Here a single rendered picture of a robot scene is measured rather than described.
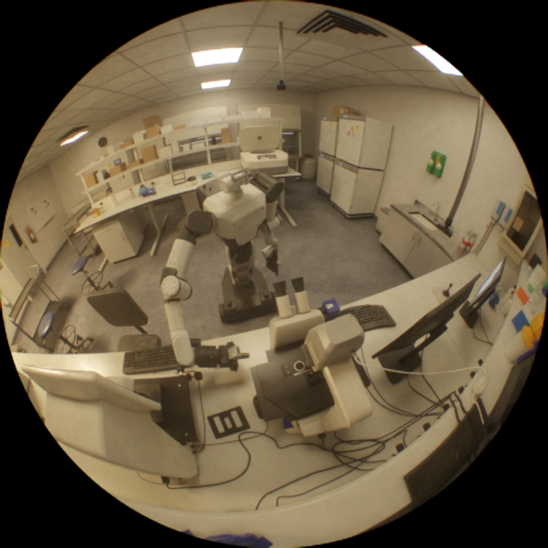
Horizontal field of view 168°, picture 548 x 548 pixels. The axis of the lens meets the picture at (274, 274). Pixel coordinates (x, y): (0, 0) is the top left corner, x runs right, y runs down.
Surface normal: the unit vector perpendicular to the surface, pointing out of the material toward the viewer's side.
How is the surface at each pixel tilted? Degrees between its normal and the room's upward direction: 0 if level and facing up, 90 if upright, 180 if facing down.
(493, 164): 90
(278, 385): 0
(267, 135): 105
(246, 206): 60
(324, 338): 48
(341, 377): 0
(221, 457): 0
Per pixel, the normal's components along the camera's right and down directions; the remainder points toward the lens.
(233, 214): 0.53, 0.15
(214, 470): -0.01, -0.70
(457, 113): -0.96, 0.20
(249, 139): 0.27, 0.84
